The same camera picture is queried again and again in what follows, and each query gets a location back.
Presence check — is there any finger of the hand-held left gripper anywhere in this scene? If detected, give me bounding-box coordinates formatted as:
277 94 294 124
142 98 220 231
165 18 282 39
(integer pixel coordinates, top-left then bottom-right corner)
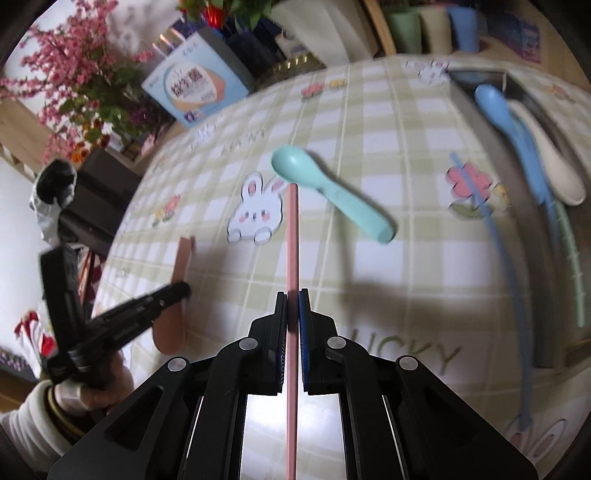
88 281 193 345

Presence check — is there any blue chopstick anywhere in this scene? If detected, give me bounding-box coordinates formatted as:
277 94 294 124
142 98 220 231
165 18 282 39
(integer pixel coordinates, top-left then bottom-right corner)
450 152 533 431

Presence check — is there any dark cabinet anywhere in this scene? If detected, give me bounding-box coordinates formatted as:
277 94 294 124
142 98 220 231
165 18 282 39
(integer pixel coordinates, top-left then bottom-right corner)
59 148 145 269

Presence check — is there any beige cup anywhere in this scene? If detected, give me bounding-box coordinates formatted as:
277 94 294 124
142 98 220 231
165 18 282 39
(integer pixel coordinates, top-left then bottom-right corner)
418 7 454 52

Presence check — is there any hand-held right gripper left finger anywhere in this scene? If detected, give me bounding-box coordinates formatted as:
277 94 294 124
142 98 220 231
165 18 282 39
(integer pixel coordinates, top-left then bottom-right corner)
46 291 291 480

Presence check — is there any pink blossom plant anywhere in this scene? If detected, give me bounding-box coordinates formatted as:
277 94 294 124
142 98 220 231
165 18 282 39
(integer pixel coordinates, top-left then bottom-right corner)
0 0 154 155

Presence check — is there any light blue carton box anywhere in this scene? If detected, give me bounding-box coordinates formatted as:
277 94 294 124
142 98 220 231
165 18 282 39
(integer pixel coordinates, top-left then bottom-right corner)
141 28 256 129

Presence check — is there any purple printed box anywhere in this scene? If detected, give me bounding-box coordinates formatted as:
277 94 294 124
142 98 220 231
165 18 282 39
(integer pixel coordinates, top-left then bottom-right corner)
488 14 544 64

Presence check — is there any teal spoon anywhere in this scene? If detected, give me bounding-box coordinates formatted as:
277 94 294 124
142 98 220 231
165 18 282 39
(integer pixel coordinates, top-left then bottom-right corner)
270 145 396 245

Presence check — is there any checked bunny tablecloth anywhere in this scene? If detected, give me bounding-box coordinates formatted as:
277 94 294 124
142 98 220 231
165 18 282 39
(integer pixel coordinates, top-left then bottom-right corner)
95 58 591 480

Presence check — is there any person's left hand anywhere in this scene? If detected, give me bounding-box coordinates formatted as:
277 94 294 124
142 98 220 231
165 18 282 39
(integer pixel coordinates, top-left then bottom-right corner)
52 353 135 414

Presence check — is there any beige spoon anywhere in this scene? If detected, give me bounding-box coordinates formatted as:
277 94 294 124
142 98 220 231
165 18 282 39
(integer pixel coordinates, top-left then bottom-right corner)
508 100 587 206

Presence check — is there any metal tray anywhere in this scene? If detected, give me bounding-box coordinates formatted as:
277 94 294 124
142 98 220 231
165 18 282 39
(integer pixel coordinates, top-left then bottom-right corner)
450 69 591 370

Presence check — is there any blue spoon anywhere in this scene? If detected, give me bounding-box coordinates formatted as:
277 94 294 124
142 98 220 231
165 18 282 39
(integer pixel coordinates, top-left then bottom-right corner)
474 84 555 206

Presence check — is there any red white packet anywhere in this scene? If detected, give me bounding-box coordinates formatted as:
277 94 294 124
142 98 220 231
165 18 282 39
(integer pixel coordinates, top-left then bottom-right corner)
14 309 59 361

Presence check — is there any purple flower plant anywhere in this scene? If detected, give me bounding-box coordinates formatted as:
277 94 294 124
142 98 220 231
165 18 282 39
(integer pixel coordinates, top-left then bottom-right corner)
122 99 160 137

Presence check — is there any pink chopstick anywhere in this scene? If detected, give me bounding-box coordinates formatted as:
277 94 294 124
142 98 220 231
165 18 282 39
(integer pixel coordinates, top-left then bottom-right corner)
285 183 300 480

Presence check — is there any wooden shelf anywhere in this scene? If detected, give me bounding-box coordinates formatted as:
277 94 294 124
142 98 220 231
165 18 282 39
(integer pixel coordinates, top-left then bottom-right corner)
362 0 399 59

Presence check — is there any green chopstick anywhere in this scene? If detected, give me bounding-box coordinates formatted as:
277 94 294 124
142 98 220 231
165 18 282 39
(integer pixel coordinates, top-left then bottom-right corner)
551 200 588 328

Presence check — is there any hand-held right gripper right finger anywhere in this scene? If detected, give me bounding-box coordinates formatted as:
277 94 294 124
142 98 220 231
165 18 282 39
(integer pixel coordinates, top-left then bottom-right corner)
298 289 539 480

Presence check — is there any gold patterned tray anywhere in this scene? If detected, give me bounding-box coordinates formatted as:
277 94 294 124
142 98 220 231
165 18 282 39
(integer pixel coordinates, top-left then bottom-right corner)
254 53 327 89

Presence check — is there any green cup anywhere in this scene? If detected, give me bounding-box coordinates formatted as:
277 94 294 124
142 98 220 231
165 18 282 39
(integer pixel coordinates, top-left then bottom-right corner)
385 9 424 54

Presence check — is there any red rose plant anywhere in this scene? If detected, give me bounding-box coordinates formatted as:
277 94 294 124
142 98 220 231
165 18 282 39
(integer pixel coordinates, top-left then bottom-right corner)
178 0 278 29

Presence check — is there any blue cup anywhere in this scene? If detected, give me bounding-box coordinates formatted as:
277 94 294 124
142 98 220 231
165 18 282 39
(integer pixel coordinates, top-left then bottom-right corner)
447 4 481 53

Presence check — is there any dark blue glitter box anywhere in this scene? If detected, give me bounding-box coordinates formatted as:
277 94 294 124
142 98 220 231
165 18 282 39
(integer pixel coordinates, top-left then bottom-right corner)
225 28 279 78

